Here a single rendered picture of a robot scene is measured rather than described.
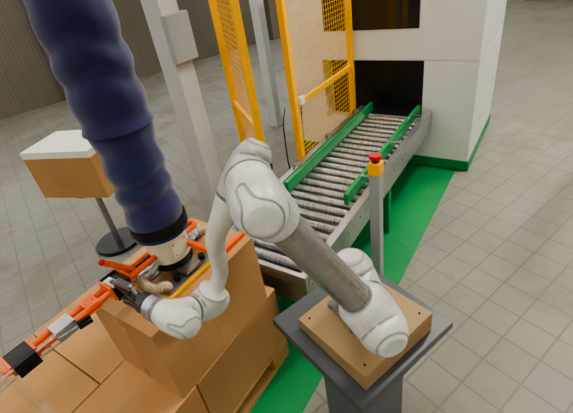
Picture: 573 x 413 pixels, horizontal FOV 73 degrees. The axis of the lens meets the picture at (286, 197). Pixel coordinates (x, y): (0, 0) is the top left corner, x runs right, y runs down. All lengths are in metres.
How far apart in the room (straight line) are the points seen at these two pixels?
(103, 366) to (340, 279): 1.33
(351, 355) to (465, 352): 1.18
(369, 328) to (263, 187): 0.58
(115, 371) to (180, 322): 0.81
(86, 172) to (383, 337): 2.54
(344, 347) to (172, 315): 0.60
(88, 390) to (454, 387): 1.77
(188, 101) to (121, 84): 1.65
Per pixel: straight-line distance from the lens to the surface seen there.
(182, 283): 1.62
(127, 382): 1.99
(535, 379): 2.53
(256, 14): 5.02
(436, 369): 2.44
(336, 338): 1.50
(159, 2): 2.82
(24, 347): 1.53
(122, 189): 1.45
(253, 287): 1.90
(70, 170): 3.30
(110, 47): 1.31
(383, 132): 3.60
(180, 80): 2.89
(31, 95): 9.51
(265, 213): 0.84
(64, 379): 2.17
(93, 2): 1.29
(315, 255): 1.01
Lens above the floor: 2.02
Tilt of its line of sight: 33 degrees down
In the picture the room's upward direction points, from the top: 10 degrees counter-clockwise
